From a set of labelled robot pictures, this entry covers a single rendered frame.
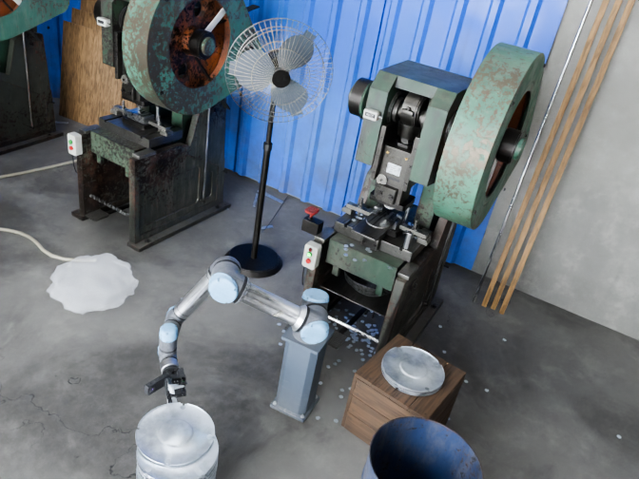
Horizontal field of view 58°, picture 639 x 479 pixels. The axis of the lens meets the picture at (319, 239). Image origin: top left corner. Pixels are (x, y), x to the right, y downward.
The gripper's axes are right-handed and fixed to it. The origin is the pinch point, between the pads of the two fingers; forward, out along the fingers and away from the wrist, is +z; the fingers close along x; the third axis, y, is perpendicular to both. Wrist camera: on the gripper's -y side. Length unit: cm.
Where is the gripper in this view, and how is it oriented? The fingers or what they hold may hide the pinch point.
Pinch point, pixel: (171, 408)
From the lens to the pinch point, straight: 243.5
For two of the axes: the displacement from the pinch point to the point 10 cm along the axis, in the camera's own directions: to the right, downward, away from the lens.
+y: 9.3, -0.4, 3.6
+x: -1.6, 8.5, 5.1
